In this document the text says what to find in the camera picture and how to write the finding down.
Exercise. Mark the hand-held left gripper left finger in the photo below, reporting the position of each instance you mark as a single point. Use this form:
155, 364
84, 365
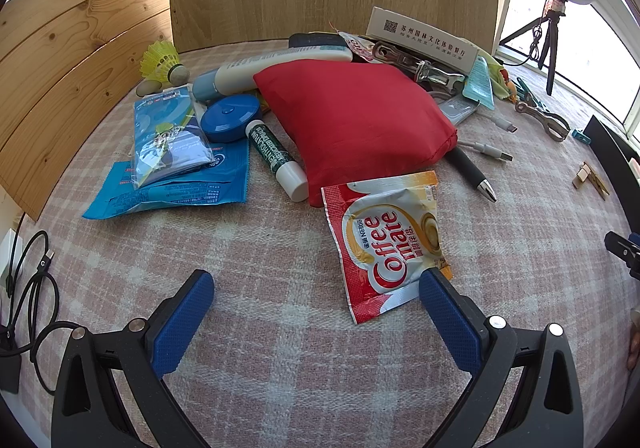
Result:
182, 323

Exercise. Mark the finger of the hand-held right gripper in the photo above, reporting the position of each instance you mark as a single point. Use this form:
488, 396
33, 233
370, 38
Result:
622, 248

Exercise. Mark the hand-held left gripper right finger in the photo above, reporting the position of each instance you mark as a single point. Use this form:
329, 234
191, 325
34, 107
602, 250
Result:
450, 323

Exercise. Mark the black tray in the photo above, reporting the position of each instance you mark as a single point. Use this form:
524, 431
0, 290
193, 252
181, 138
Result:
615, 142

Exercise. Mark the red white creamer sachet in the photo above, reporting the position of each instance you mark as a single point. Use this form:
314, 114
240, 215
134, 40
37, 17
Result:
385, 238

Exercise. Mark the red cloth pouch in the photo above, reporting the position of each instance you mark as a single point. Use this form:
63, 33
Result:
350, 117

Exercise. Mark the wooden clothespin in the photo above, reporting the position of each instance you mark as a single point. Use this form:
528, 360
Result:
592, 180

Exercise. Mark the checked tablecloth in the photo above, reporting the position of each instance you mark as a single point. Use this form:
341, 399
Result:
250, 278

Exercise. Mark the blue wipes packet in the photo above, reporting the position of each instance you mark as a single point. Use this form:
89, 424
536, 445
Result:
190, 188

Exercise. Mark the metal spring clamp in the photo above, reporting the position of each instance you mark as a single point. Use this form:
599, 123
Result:
545, 120

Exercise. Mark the black pen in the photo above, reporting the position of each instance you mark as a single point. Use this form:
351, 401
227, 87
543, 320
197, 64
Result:
470, 170

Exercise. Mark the white power strip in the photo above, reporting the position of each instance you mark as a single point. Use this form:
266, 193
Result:
7, 253

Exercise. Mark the green white lip balm stick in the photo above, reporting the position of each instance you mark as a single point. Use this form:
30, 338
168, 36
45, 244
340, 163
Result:
272, 152

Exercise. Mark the clear bag with blue card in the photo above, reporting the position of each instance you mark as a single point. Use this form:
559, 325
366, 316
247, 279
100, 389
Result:
160, 127

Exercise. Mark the blue round case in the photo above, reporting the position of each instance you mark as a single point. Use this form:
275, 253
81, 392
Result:
230, 115

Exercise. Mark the clear plastic case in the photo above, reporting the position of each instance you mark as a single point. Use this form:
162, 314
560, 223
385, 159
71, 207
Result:
455, 108

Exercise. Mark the light blue sachet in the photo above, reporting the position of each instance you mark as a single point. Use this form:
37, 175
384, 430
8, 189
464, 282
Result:
480, 80

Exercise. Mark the yellow green cloth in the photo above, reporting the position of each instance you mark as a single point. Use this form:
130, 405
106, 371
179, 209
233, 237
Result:
496, 66

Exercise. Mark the grey pebble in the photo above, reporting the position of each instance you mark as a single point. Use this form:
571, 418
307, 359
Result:
147, 86

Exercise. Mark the metal wrench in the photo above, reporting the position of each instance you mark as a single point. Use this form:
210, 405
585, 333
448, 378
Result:
420, 65

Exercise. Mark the yellow shuttlecock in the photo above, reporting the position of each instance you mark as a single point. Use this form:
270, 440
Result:
160, 60

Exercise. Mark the white tube with blue cap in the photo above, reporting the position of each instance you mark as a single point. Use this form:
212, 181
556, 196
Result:
260, 70

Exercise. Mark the pine plank board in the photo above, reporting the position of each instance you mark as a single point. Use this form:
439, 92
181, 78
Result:
75, 67

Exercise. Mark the white floral cardboard box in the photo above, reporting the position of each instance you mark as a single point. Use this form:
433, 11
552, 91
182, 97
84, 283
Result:
425, 35

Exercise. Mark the red white snack packet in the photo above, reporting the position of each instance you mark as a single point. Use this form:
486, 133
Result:
355, 45

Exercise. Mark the dark blue case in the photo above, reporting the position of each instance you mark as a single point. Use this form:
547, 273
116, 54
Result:
315, 40

